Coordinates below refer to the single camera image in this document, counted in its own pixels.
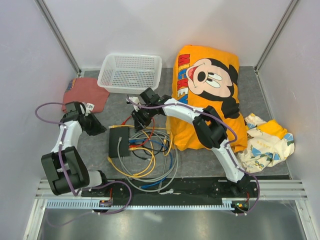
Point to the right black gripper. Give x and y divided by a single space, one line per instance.
139 122

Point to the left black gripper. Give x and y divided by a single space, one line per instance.
98 128

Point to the black network switch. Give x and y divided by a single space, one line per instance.
118 142

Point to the white plastic basket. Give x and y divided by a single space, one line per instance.
130 73

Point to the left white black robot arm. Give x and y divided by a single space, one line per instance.
63 166

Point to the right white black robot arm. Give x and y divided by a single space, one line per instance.
210 130

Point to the folded red shirt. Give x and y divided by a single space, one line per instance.
87 91

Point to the orange Mickey Mouse shirt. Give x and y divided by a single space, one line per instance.
204 76

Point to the cream patterned cloth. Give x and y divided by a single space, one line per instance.
268 144

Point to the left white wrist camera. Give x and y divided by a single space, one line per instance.
88 107

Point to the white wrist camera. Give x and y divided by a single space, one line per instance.
88 107
133 100

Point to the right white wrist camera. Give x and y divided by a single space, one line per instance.
133 100

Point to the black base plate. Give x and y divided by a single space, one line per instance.
208 187

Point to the grey slotted cable duct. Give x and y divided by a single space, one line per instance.
87 204

